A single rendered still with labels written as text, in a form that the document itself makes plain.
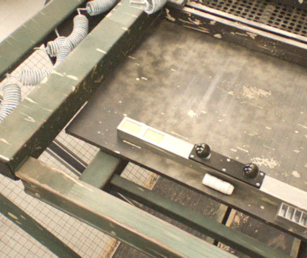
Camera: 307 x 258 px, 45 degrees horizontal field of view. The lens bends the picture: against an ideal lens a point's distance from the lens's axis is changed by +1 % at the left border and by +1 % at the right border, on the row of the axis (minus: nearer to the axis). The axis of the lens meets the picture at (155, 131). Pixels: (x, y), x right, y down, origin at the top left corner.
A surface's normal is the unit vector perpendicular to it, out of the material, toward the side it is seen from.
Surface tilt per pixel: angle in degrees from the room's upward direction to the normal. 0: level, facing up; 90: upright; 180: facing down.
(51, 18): 90
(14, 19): 90
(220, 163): 57
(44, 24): 90
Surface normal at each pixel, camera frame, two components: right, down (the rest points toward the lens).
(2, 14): 0.49, -0.28
